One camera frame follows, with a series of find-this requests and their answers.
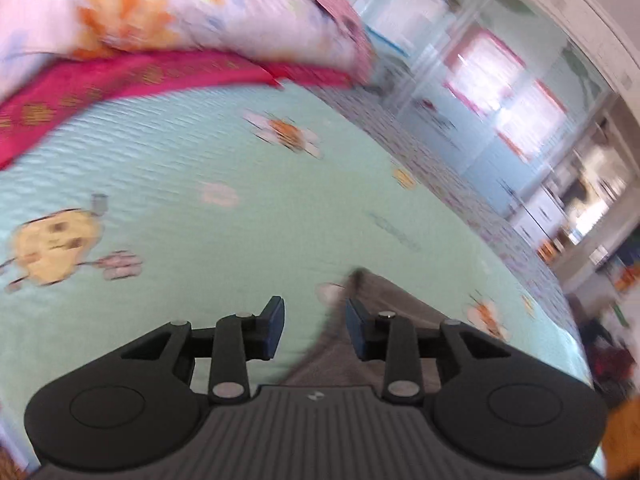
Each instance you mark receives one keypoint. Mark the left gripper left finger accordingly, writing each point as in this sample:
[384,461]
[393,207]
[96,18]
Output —
[237,340]

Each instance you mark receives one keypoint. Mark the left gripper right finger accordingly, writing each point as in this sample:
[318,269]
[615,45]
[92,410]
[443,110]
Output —
[391,339]

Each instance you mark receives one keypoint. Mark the grey knit trousers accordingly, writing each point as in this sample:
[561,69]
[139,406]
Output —
[331,361]

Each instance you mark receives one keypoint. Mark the mint green quilted bedspread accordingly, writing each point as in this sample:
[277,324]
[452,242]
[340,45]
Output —
[229,196]

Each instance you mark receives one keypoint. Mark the white drawer cabinet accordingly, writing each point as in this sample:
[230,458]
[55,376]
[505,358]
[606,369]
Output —
[539,219]

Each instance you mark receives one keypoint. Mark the red patterned cloth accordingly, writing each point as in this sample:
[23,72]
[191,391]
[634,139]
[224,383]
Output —
[349,23]

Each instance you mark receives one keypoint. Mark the sliding door wardrobe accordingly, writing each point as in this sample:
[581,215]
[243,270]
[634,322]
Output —
[495,88]

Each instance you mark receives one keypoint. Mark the magenta embroidered pillow cover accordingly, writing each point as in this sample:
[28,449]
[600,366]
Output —
[66,88]

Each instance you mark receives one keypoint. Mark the floral rolled duvet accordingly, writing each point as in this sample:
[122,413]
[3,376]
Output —
[36,32]

